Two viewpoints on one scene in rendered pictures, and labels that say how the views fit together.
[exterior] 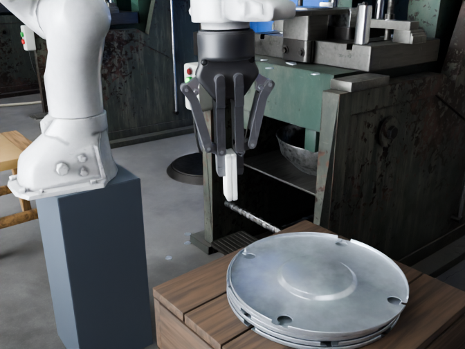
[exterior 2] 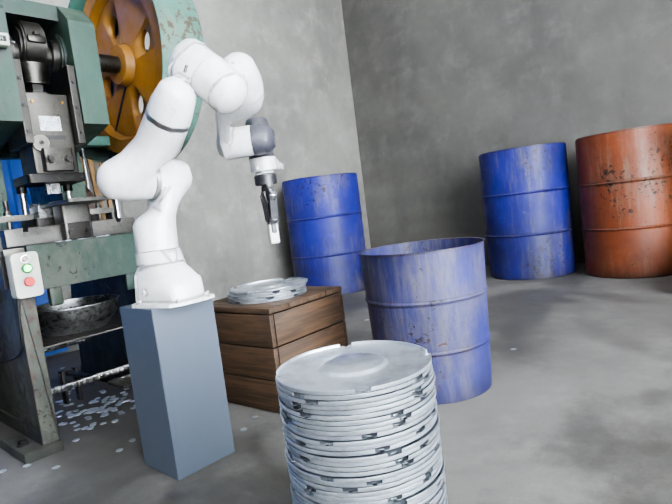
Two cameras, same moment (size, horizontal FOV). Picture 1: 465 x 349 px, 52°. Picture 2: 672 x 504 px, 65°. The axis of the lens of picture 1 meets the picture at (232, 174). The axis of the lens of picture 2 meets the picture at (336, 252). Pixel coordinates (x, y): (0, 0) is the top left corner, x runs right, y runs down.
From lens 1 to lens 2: 197 cm
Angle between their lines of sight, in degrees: 97
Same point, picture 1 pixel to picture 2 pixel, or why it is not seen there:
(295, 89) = (112, 250)
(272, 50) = (41, 238)
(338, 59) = (112, 229)
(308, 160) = (104, 310)
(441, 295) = not seen: hidden behind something
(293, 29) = (76, 214)
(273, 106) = (92, 270)
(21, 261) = not seen: outside the picture
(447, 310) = not seen: hidden behind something
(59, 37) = (183, 187)
